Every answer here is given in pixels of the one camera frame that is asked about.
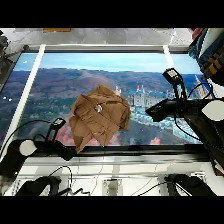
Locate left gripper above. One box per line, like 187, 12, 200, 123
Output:
53, 139, 78, 162

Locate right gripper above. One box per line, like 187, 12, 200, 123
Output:
145, 98, 179, 123

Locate brown trousers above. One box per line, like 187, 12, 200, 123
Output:
68, 83, 132, 154

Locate heap of clothes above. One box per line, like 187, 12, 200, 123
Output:
187, 27, 224, 88

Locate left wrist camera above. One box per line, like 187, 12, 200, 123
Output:
48, 117, 67, 142

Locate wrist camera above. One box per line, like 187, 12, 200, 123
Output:
161, 67, 188, 101
48, 117, 67, 142

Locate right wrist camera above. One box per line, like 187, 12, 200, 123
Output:
161, 67, 188, 101

